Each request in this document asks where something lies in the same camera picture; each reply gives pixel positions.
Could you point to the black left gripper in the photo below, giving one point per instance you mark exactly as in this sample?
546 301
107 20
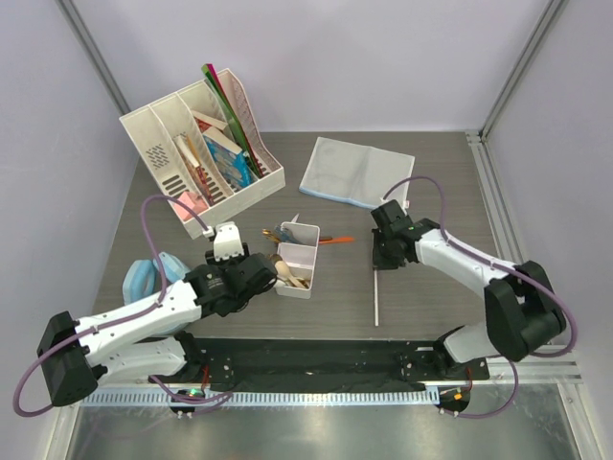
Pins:
210 255

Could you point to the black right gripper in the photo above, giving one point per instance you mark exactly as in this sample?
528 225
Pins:
378 262

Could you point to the white chopstick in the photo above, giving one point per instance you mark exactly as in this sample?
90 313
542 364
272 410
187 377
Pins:
376 299

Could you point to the beige wooden spoon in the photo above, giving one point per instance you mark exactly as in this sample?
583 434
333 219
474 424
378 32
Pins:
284 271

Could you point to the orange plastic utensil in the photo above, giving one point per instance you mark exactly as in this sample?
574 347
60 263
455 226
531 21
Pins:
334 240

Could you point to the grey cloth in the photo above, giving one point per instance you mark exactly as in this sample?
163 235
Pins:
358 175

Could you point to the blue plastic knife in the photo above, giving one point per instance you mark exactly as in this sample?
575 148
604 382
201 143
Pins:
284 234

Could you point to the white utensil container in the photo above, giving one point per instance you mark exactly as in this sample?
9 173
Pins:
301 257

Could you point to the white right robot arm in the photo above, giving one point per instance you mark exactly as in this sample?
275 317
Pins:
521 312

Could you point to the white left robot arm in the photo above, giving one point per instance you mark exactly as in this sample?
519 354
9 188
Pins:
146 339

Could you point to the light blue headphones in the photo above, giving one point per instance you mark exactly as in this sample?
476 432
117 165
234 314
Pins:
140 279

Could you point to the pink box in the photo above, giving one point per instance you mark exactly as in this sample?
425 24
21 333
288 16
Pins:
192 201

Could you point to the blue illustrated book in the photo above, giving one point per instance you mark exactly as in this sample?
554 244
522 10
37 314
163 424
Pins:
229 158

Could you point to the red striped book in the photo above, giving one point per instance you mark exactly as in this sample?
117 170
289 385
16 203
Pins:
188 155

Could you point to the white desktop file organizer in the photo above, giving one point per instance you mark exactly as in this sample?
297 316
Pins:
152 127

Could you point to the green plastic folder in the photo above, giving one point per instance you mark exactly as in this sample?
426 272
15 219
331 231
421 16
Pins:
235 126

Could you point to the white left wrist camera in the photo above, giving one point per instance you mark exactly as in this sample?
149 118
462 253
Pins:
227 243

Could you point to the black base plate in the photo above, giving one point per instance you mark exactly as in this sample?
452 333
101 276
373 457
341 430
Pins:
291 365

